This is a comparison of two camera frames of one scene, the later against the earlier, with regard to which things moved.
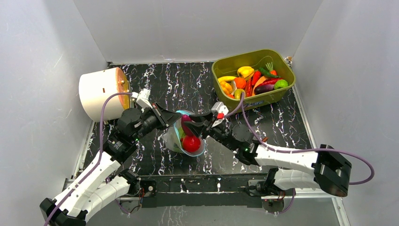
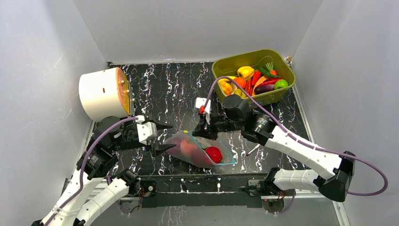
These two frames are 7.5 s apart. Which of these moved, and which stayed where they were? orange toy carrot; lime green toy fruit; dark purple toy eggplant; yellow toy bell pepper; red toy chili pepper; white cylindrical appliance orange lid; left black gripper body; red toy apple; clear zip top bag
Moved: clear zip top bag; left black gripper body; red toy apple
Stayed: dark purple toy eggplant; orange toy carrot; lime green toy fruit; white cylindrical appliance orange lid; yellow toy bell pepper; red toy chili pepper
